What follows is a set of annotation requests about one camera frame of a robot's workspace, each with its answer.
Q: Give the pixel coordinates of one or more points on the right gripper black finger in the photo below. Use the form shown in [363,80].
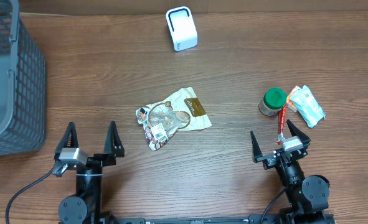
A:
[256,151]
[296,132]

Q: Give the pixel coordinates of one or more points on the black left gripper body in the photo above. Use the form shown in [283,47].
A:
[94,158]

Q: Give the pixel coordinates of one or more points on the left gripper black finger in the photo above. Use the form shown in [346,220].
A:
[113,145]
[69,139]

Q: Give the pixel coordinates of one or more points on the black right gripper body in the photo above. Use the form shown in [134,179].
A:
[268,159]

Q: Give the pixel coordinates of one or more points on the red stick sachet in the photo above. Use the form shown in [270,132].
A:
[281,123]

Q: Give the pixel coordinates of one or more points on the teal wet wipes packet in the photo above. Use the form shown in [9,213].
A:
[307,106]

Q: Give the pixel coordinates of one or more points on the green lid jar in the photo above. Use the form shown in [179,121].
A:
[272,102]

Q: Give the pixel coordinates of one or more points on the beige snack bag red label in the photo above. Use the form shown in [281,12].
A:
[181,111]

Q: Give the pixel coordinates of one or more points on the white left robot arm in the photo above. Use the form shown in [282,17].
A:
[85,206]

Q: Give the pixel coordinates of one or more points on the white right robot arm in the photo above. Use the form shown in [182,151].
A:
[307,196]

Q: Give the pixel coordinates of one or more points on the white barcode scanner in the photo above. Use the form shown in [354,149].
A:
[182,28]

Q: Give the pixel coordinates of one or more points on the grey plastic mesh basket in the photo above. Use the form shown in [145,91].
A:
[23,85]

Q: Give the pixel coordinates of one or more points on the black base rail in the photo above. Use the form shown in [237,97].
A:
[251,219]

